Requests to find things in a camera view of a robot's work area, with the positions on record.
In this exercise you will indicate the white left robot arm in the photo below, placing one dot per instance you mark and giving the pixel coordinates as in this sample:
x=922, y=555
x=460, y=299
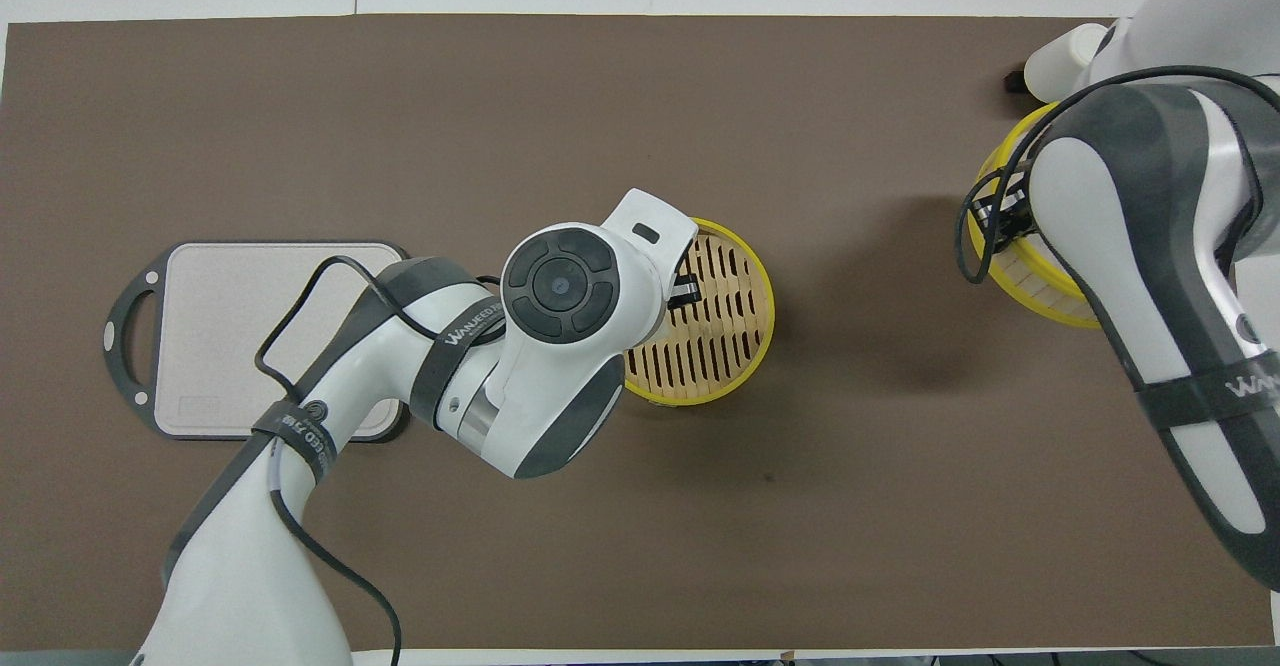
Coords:
x=560, y=346

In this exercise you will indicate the black bottle rack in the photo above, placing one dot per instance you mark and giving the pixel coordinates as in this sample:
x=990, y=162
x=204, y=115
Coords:
x=1016, y=81

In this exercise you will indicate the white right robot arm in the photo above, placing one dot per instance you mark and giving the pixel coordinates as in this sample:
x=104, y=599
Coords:
x=1130, y=246

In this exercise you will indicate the brown table mat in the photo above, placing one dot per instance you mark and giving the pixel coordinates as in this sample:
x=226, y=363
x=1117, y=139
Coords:
x=700, y=96

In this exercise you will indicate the white plastic bottle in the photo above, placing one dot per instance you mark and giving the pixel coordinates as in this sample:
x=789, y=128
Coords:
x=1060, y=61

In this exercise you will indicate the yellow bamboo steamer base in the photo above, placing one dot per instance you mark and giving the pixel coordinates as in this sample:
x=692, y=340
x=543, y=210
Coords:
x=720, y=346

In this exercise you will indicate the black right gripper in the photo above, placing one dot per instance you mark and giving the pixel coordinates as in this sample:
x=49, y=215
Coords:
x=1008, y=208

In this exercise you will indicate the grey white cutting board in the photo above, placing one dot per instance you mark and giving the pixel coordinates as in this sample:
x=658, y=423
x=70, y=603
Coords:
x=220, y=326

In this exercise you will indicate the yellow steamer tier with liner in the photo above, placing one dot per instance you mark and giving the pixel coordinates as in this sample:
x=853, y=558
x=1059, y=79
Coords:
x=990, y=171

